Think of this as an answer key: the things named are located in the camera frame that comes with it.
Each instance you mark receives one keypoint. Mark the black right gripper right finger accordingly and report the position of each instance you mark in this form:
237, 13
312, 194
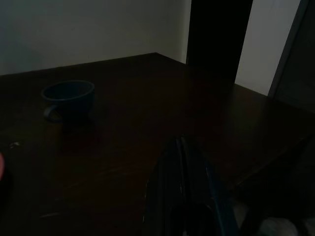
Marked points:
199, 196

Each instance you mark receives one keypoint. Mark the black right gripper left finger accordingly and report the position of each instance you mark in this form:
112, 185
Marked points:
165, 196

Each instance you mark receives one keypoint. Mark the white plastic bag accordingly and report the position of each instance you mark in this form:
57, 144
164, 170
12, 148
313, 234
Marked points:
278, 225

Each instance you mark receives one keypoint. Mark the dark brown wooden table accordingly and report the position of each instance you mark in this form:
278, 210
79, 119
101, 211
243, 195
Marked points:
147, 110

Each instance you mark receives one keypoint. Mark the dark blue cup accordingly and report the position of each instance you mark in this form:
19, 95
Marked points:
71, 100

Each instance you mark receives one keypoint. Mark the black door panel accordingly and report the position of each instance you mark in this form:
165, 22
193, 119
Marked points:
216, 37

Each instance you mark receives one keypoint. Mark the grey sliding door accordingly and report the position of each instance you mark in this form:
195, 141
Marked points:
300, 61

